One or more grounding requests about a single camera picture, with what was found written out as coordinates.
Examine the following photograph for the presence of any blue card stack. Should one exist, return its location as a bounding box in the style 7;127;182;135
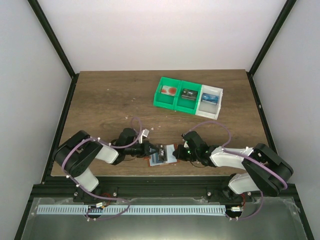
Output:
201;92;219;105

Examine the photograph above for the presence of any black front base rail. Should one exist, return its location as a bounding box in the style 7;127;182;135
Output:
32;175;297;204

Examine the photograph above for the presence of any black frame post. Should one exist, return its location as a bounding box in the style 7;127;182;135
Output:
249;0;298;76
26;0;77;77

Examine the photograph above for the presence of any brown leather card holder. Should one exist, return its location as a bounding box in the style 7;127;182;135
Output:
147;144;179;167

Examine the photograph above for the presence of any black VIP card stack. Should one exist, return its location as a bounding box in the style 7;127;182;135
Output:
180;88;198;101

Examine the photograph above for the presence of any left green plastic bin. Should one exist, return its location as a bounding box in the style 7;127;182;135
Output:
153;76;182;110

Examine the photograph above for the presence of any black left back frame post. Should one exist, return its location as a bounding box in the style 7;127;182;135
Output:
26;0;77;77

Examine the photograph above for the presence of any middle green plastic bin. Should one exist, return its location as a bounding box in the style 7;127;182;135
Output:
175;80;202;115

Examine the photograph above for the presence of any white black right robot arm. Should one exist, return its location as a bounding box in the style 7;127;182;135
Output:
172;131;294;197

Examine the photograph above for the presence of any green plastic bin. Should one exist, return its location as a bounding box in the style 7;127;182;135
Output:
153;76;182;110
175;80;202;115

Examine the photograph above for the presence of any red white card stack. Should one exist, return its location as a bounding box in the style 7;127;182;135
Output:
160;85;177;96

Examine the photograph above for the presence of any light blue slotted cable duct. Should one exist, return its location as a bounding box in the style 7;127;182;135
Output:
36;204;226;216

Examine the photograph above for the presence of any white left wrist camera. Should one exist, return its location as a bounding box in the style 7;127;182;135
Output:
138;128;150;144

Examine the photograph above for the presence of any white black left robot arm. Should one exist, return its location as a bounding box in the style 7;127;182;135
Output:
52;128;160;192

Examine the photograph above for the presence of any white plastic bin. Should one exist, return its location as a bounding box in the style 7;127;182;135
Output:
195;84;223;120

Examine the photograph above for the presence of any black right back frame post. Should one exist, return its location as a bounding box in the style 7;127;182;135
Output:
249;0;298;76

